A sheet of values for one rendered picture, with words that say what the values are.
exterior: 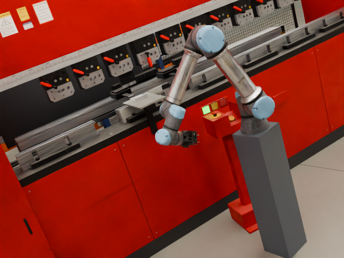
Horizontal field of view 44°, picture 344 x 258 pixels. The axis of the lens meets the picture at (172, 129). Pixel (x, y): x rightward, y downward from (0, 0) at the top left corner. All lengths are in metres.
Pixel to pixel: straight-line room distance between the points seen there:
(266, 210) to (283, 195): 0.13
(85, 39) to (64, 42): 0.13
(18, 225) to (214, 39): 1.41
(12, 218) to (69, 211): 0.35
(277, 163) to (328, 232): 0.62
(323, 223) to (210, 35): 1.45
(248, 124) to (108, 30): 1.02
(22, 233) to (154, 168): 0.88
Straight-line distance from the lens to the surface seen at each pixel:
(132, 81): 2.72
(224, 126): 2.58
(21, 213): 2.43
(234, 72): 1.98
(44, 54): 2.52
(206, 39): 1.89
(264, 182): 2.32
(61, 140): 2.60
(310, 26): 3.58
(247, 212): 2.82
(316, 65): 3.47
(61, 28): 2.55
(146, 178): 2.72
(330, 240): 2.67
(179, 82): 2.05
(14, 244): 2.49
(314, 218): 2.86
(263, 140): 2.21
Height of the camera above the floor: 1.64
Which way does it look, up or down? 19 degrees down
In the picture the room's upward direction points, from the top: 18 degrees counter-clockwise
